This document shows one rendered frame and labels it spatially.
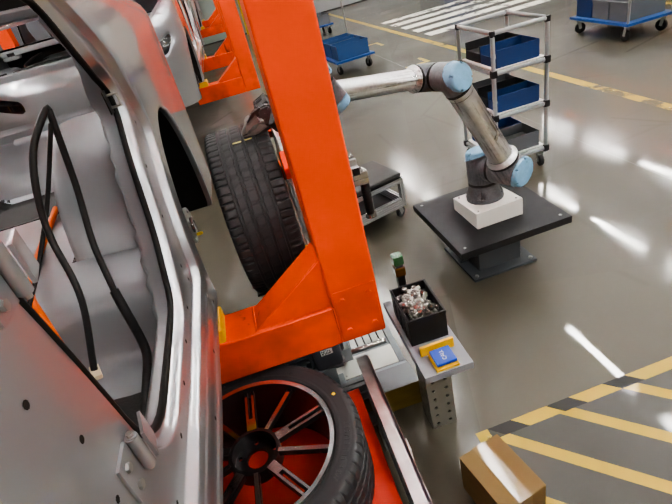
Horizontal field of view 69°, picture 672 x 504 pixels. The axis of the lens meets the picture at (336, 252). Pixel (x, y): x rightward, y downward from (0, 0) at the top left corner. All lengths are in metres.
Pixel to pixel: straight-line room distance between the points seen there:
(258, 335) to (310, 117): 0.72
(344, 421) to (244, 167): 0.88
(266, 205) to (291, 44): 0.60
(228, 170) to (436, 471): 1.31
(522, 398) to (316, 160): 1.31
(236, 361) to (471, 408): 0.98
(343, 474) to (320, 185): 0.79
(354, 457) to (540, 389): 1.00
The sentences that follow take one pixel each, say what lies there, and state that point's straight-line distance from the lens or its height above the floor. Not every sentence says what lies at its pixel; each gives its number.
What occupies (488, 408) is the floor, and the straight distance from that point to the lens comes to 2.13.
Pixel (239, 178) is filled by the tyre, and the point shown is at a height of 1.08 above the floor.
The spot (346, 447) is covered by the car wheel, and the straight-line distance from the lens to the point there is 1.46.
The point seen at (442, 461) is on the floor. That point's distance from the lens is 2.00.
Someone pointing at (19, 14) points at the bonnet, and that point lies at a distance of 5.47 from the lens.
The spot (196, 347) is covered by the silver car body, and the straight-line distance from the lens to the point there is 1.29.
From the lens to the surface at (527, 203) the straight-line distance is 2.77.
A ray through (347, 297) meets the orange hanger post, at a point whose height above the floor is 0.71.
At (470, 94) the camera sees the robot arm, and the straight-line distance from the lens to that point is 2.16.
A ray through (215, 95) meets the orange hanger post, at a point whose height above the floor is 0.57.
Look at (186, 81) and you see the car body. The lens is 4.53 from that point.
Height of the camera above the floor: 1.68
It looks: 32 degrees down
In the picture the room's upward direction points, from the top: 15 degrees counter-clockwise
